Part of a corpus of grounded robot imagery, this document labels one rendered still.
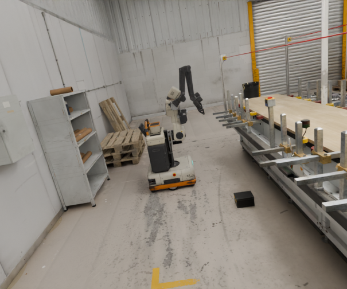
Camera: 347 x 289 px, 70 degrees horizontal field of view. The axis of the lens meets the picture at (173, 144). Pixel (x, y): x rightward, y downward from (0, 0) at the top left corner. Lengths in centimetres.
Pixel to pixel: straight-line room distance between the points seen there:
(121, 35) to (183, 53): 223
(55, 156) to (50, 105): 66
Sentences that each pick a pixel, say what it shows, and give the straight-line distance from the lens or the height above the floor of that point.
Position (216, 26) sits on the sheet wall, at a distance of 967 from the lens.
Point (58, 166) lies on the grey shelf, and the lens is 359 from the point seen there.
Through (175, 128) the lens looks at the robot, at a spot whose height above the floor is 83.
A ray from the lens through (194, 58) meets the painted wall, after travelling 945.
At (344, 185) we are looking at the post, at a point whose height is 87.
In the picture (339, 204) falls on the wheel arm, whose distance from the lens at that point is 128.
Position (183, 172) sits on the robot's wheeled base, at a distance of 342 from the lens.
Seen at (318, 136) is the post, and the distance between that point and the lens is 176.
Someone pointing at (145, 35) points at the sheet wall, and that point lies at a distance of 954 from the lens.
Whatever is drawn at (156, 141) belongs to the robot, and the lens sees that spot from 330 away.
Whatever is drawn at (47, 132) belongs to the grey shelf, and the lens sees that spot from 350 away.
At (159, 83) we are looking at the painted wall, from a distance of 942.
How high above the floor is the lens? 162
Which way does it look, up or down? 17 degrees down
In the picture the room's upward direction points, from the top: 10 degrees counter-clockwise
